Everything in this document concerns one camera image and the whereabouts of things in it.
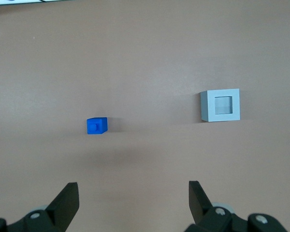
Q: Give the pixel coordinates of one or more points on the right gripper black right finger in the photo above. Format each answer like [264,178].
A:
[200,210]

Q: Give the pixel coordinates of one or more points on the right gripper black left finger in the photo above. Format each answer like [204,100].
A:
[60,212]

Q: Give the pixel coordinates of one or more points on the blue plastic part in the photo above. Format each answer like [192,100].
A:
[96,126]

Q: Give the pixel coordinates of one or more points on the gray square base block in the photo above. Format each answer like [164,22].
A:
[210,106]

